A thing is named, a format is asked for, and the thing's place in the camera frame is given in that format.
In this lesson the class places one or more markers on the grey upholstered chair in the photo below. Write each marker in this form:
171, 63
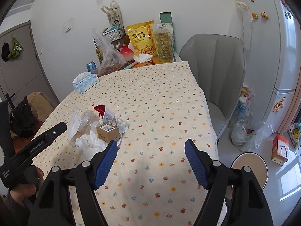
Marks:
217, 62

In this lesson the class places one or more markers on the green hanging cloth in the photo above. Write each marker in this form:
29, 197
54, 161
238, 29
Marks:
16, 49

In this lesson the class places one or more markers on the cream round trash bin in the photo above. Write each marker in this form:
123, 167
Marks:
255, 163

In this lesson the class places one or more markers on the floral cream tablecloth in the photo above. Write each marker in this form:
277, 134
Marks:
151, 181

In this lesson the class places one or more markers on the yellow snack bag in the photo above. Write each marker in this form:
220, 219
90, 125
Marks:
141, 37

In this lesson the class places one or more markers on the red white wrapper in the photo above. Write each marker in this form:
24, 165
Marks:
105, 114

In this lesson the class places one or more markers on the large yellow oil bottle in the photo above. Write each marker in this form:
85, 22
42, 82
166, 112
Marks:
163, 44

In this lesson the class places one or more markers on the clear plastic bag with food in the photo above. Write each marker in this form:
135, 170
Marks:
112, 59

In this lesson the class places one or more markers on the teal handled tool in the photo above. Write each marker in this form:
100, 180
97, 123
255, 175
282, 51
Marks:
131, 65

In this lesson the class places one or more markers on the white paper carry bag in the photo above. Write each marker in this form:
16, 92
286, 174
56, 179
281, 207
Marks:
113, 13

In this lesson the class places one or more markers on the clear trash bag on floor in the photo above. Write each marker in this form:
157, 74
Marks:
247, 138

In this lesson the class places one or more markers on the clear plastic wrap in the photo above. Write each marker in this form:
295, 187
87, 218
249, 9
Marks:
88, 118

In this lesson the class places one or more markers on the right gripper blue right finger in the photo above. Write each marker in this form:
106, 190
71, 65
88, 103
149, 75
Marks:
199, 162

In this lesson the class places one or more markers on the white refrigerator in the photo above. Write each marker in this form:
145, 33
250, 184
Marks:
272, 53

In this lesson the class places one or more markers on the green box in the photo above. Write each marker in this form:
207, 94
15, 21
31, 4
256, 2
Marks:
167, 22

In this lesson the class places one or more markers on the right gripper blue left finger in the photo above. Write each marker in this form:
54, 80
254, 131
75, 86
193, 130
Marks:
103, 162

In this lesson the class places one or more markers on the white bag of bottles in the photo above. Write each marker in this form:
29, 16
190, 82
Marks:
243, 108

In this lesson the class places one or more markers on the orange white paper bag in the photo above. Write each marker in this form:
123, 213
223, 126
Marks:
280, 150

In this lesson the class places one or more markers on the blue white tissue box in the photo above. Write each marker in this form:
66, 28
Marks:
84, 81

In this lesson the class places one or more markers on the white wall switch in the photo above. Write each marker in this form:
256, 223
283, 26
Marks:
67, 27

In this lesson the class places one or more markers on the left hand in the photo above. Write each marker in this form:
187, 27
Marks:
21, 192

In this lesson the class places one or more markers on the blue drink can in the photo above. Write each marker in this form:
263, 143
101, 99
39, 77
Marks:
91, 67

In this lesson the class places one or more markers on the black clothing on armchair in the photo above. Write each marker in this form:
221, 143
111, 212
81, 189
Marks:
23, 120

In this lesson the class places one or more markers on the colourful smiley bag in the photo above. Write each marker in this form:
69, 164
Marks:
294, 134

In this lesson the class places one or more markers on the brown armchair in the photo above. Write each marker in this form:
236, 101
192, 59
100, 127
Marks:
42, 106

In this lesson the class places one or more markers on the small brown cardboard box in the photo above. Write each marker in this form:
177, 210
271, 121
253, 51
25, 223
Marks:
107, 133

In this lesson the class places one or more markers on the red ceramic vase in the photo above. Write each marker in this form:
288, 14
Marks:
126, 52

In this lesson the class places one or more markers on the white crumpled napkin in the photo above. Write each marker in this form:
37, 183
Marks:
142, 58

